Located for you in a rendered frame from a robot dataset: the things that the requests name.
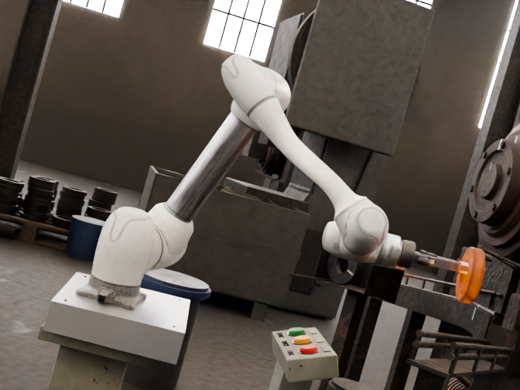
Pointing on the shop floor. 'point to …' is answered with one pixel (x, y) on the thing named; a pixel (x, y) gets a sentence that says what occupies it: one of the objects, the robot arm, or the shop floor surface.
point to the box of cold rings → (236, 243)
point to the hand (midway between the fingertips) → (470, 269)
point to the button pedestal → (300, 362)
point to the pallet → (32, 220)
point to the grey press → (340, 113)
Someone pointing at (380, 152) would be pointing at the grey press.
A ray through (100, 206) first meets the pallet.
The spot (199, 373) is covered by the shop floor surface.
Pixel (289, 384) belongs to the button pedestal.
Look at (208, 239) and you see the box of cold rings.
